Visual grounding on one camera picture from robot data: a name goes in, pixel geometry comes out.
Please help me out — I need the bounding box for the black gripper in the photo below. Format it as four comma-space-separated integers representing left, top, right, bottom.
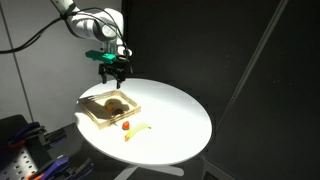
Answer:
98, 61, 134, 90

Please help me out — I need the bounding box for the yellow lemon toy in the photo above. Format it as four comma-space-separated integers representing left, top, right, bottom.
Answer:
104, 100, 117, 113

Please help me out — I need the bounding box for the wooden slatted tray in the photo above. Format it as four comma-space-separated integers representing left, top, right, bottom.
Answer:
77, 88, 142, 130

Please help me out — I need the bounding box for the yellow banana toy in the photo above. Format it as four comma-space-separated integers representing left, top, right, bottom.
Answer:
124, 122, 153, 142

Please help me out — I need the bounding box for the round white table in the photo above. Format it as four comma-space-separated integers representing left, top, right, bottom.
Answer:
73, 77, 213, 167

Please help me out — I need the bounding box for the black equipment with red knobs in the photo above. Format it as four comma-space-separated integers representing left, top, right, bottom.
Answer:
8, 121, 68, 149

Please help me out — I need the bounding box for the purple orange spring clamp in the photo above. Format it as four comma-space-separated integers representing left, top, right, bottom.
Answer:
26, 153, 96, 180

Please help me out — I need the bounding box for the white table base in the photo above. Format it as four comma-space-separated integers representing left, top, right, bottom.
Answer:
113, 164, 185, 180

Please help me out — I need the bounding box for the perforated metal plate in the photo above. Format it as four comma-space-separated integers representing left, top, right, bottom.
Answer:
0, 146, 38, 180

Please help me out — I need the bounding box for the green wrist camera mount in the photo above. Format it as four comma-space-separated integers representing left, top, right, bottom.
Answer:
84, 49, 118, 65

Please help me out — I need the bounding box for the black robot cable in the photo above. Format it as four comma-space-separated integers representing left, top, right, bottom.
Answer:
0, 7, 133, 68

